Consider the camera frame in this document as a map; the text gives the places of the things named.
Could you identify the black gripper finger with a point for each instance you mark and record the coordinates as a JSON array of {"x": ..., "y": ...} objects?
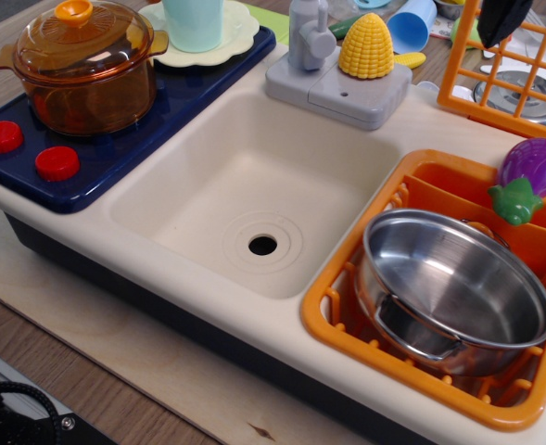
[{"x": 498, "y": 19}]

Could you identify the purple toy eggplant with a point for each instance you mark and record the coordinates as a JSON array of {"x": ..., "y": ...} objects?
[{"x": 520, "y": 182}]

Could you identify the stainless steel pan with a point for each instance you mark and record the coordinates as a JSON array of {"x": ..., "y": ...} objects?
[{"x": 446, "y": 295}]

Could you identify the orange plastic grid basket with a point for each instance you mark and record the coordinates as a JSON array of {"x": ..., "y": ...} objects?
[{"x": 472, "y": 69}]

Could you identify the stainless steel pot lid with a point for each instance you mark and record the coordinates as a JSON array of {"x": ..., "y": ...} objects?
[{"x": 507, "y": 98}]

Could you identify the light blue plastic cup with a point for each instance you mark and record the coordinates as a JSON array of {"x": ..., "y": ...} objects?
[{"x": 411, "y": 25}]

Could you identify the small yellow corn piece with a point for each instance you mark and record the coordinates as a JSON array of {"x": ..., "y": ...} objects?
[{"x": 411, "y": 60}]

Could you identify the yellow toy corn cob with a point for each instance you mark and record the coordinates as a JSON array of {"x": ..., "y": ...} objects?
[{"x": 367, "y": 50}]

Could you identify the green toy cucumber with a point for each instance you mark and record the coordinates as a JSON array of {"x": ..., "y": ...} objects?
[{"x": 341, "y": 28}]

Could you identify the grey toy faucet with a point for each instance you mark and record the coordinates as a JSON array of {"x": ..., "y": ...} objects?
[{"x": 308, "y": 75}]

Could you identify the pale yellow scalloped plate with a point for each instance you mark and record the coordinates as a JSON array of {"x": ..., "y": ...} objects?
[{"x": 238, "y": 33}]

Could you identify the mint green plastic cup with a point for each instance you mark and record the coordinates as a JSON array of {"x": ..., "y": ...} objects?
[{"x": 194, "y": 26}]

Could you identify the cream toy kitchen sink unit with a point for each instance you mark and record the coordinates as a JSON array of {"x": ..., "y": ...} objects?
[{"x": 233, "y": 219}]

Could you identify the amber transparent toy pot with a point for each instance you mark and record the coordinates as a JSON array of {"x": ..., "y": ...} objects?
[{"x": 94, "y": 106}]

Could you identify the navy blue toy stovetop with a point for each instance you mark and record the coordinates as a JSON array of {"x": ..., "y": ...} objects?
[{"x": 105, "y": 158}]

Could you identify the amber pot lid orange knob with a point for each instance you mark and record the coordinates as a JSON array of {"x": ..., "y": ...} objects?
[{"x": 112, "y": 37}]

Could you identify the right red stove knob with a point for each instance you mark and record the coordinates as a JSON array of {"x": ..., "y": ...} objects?
[{"x": 57, "y": 163}]

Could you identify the red stove knob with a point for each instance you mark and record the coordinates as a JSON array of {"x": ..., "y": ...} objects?
[
  {"x": 11, "y": 136},
  {"x": 57, "y": 163}
]

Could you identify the left red stove knob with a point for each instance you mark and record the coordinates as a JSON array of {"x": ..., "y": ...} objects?
[{"x": 11, "y": 136}]

